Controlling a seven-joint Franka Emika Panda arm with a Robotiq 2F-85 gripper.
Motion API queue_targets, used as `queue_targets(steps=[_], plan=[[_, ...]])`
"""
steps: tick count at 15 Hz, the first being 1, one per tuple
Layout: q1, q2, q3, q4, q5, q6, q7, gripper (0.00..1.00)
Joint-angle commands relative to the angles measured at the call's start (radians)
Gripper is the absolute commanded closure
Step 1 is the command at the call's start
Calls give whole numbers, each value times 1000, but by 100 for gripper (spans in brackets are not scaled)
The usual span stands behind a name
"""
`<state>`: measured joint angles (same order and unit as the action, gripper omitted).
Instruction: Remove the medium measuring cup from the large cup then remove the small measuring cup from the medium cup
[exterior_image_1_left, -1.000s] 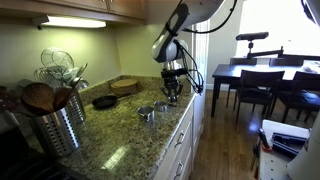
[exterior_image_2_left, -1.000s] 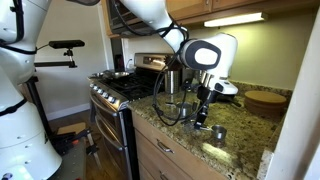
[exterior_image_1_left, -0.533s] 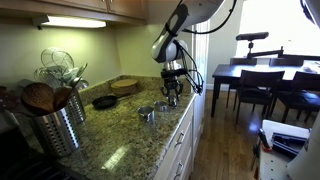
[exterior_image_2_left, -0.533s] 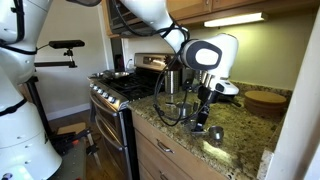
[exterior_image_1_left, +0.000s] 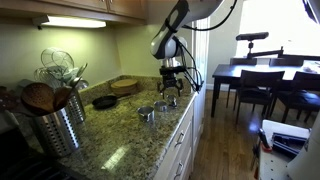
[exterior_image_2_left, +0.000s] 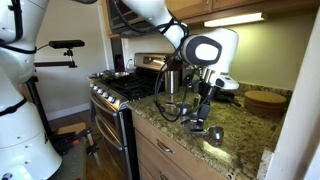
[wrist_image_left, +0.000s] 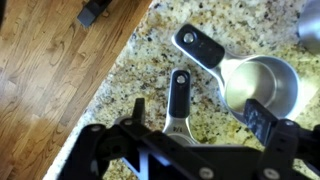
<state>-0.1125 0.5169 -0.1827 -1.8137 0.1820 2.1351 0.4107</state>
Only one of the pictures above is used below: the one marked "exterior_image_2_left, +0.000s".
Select flat cardboard piece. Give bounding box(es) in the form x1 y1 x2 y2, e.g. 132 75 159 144
56 121 87 136

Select steel range hood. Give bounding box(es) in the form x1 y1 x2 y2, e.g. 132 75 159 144
106 0 158 38

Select white door panel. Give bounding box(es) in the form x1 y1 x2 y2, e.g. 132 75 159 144
264 6 320 180

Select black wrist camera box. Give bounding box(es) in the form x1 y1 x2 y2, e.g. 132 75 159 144
182 73 198 87

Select stainless gas stove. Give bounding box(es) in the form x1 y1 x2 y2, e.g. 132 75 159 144
87 52 168 180

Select small steel measuring cup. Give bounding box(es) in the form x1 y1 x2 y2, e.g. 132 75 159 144
191 125 225 142

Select black red hand tool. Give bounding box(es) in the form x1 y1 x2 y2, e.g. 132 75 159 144
49 128 102 168

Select steel frying pan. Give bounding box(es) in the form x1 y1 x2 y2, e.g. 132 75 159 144
102 69 132 80

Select white perforated robot table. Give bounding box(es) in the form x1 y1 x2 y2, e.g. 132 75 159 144
49 139 88 180

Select large perforated steel utensil holder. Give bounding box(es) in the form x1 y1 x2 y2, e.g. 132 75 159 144
164 69 182 95

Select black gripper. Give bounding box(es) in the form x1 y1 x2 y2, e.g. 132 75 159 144
190 81 222 135

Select wooden upper cabinets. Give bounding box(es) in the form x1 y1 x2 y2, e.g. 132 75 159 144
101 0 320 38

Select black stereo camera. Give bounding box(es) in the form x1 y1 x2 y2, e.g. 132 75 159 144
48 39 86 50

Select black cast iron skillet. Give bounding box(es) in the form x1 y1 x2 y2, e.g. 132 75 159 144
217 91 243 109

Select black camera stand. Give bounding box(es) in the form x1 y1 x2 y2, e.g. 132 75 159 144
25 48 79 138

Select under-cabinet strip light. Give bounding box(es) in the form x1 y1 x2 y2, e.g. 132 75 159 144
203 12 269 28

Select base cabinet with drawers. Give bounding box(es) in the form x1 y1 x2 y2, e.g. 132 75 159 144
131 111 228 180

